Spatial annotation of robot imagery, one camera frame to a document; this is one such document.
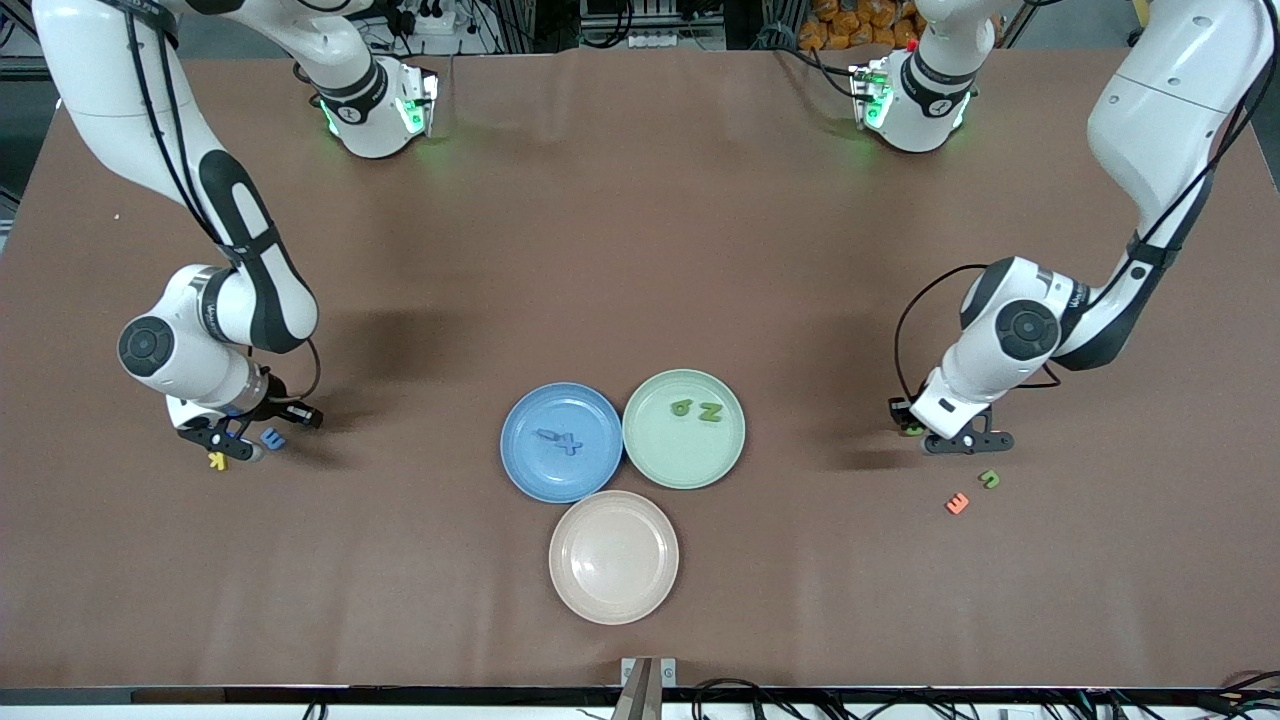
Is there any beige plate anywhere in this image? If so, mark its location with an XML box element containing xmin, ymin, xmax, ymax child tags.
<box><xmin>548</xmin><ymin>490</ymin><xmax>680</xmax><ymax>626</ymax></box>

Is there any brown table cover sheet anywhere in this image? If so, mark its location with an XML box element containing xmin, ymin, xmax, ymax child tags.
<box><xmin>0</xmin><ymin>45</ymin><xmax>1280</xmax><ymax>691</ymax></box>

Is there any bag of oranges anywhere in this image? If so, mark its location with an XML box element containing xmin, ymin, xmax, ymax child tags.
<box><xmin>797</xmin><ymin>0</ymin><xmax>926</xmax><ymax>53</ymax></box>

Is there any long white power strip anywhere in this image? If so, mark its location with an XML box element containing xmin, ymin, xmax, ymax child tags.
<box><xmin>628</xmin><ymin>28</ymin><xmax>723</xmax><ymax>51</ymax></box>

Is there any green plate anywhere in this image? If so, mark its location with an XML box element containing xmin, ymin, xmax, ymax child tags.
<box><xmin>622</xmin><ymin>369</ymin><xmax>747</xmax><ymax>491</ymax></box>

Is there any white power strip with plugs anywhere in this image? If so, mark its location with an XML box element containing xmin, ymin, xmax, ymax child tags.
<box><xmin>385</xmin><ymin>0</ymin><xmax>456</xmax><ymax>36</ymax></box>

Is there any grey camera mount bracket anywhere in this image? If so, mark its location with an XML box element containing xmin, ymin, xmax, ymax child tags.
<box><xmin>612</xmin><ymin>656</ymin><xmax>678</xmax><ymax>720</ymax></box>

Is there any blue plate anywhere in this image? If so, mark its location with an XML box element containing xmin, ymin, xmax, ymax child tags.
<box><xmin>500</xmin><ymin>382</ymin><xmax>626</xmax><ymax>504</ymax></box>

